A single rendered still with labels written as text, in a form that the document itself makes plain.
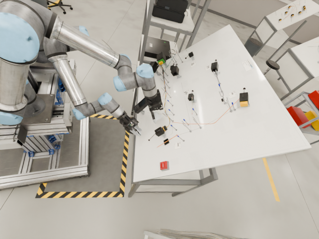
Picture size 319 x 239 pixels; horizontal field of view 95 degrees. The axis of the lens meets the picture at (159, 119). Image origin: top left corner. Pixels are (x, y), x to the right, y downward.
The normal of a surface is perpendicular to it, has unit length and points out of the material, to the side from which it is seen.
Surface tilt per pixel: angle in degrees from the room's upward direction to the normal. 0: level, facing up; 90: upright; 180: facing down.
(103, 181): 0
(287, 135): 47
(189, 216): 0
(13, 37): 85
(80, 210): 0
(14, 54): 83
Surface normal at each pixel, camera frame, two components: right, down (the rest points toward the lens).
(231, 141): -0.53, -0.46
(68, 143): 0.25, -0.55
